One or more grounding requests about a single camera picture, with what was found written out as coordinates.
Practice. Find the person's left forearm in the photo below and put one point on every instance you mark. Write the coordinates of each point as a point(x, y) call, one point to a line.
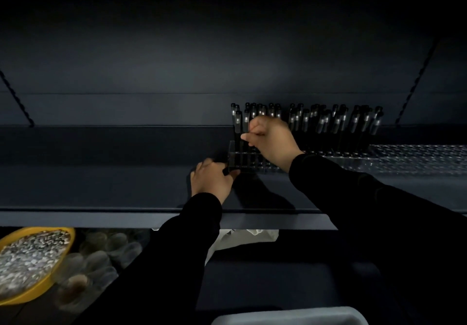
point(164, 262)

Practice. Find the long clear perforated pen tray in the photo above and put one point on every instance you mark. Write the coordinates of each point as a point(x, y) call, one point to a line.
point(412, 159)

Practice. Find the pile of small silver pieces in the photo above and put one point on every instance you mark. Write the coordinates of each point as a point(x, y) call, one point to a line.
point(25, 259)

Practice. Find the slotted shelf upright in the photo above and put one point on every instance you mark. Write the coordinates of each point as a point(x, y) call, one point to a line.
point(416, 82)
point(16, 98)

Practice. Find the single black pen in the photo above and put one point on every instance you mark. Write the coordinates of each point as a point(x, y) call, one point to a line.
point(253, 113)

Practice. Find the person's right thumb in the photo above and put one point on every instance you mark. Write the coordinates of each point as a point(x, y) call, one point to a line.
point(250, 138)

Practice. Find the row of black pens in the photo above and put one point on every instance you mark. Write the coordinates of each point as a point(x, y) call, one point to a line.
point(328, 122)

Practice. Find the person's left thumb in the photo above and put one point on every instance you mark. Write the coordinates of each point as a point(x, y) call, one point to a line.
point(232, 174)

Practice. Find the white crumpled cloth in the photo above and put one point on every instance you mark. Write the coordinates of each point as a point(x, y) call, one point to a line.
point(233, 241)

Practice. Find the person's right forearm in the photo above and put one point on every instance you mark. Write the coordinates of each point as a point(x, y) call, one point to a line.
point(383, 233)

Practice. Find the yellow bowl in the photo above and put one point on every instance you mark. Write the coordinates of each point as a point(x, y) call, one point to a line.
point(54, 273)

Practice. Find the small clear acrylic pen rack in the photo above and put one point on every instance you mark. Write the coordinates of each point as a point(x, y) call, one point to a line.
point(245, 160)

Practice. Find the person's right hand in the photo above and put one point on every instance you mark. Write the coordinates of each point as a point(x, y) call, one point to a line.
point(277, 142)

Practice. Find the person's left hand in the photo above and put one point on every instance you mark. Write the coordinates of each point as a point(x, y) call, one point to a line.
point(208, 182)

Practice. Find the dark blue metal shelf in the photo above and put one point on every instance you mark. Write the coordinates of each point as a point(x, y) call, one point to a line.
point(109, 190)

